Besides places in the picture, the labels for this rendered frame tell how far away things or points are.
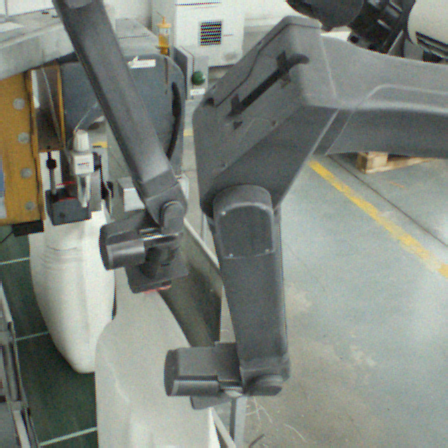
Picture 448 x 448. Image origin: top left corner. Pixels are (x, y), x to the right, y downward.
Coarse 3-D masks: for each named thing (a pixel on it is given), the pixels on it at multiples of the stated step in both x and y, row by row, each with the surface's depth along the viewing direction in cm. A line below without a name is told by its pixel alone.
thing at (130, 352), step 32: (128, 288) 136; (128, 320) 141; (160, 320) 118; (96, 352) 139; (128, 352) 134; (160, 352) 122; (96, 384) 140; (128, 384) 127; (160, 384) 126; (128, 416) 123; (160, 416) 120; (192, 416) 112
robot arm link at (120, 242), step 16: (176, 208) 101; (112, 224) 104; (128, 224) 104; (144, 224) 104; (160, 224) 102; (176, 224) 102; (112, 240) 102; (128, 240) 103; (112, 256) 102; (128, 256) 103; (144, 256) 105
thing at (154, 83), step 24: (120, 24) 145; (144, 48) 130; (168, 48) 135; (72, 72) 122; (144, 72) 128; (168, 72) 130; (72, 96) 125; (144, 96) 131; (168, 96) 133; (72, 120) 127; (168, 120) 135; (168, 144) 138; (72, 192) 134
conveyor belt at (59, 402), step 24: (0, 240) 246; (24, 240) 247; (0, 264) 233; (24, 264) 234; (24, 288) 222; (24, 312) 212; (24, 336) 202; (48, 336) 203; (24, 360) 193; (48, 360) 194; (24, 384) 185; (48, 384) 186; (72, 384) 186; (48, 408) 178; (72, 408) 179; (48, 432) 171; (72, 432) 172; (96, 432) 172
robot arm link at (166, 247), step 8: (152, 232) 105; (144, 240) 104; (152, 240) 105; (160, 240) 105; (168, 240) 106; (176, 240) 106; (152, 248) 106; (160, 248) 105; (168, 248) 105; (176, 248) 106; (152, 256) 108; (160, 256) 107; (168, 256) 107
